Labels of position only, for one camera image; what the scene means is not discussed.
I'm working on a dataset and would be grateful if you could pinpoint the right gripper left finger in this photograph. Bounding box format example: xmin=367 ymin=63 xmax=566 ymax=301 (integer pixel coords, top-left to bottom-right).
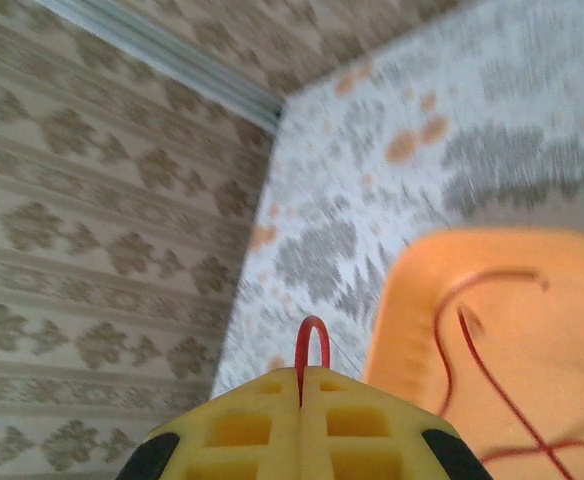
xmin=115 ymin=367 xmax=304 ymax=480

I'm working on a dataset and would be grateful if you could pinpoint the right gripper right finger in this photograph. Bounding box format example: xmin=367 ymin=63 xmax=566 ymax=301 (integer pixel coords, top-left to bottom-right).
xmin=302 ymin=366 xmax=494 ymax=480

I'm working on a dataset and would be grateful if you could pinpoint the red cable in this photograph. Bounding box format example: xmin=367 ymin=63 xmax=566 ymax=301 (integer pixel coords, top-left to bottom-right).
xmin=294 ymin=268 xmax=584 ymax=480

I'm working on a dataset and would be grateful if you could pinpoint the orange plastic tray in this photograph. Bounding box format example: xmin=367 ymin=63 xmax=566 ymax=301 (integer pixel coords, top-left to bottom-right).
xmin=361 ymin=228 xmax=584 ymax=480

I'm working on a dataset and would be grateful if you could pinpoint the aluminium frame post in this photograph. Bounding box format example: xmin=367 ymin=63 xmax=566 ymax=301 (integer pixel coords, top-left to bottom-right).
xmin=35 ymin=0 xmax=287 ymax=134

